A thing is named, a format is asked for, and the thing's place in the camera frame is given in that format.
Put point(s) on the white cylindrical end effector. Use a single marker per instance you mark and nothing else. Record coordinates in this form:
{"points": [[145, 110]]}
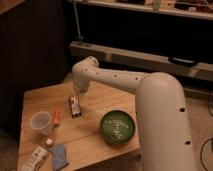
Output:
{"points": [[80, 87]]}

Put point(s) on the vertical metal pole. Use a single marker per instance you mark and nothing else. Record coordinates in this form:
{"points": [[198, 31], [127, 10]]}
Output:
{"points": [[79, 35]]}

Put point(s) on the green bowl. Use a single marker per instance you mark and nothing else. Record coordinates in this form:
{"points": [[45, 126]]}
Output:
{"points": [[117, 127]]}

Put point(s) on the orange marker pen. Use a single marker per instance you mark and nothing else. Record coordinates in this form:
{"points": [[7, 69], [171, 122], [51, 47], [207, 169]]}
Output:
{"points": [[56, 119]]}

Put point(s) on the small white cube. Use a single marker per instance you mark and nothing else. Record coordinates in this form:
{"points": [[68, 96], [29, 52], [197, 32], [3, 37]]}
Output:
{"points": [[49, 142]]}

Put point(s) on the grey metal rail beam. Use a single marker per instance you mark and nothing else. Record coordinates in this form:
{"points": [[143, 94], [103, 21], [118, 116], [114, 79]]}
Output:
{"points": [[147, 61]]}

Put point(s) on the clear plastic cup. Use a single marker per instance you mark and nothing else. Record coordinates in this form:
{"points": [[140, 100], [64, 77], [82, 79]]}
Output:
{"points": [[42, 122]]}

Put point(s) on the blue cloth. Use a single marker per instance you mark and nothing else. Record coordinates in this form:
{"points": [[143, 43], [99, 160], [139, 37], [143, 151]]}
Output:
{"points": [[59, 159]]}

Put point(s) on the black handle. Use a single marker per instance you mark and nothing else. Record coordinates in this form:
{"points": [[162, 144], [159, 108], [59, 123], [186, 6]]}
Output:
{"points": [[186, 63]]}

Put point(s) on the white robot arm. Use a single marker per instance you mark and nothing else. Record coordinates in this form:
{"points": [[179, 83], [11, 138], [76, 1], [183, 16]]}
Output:
{"points": [[161, 113]]}

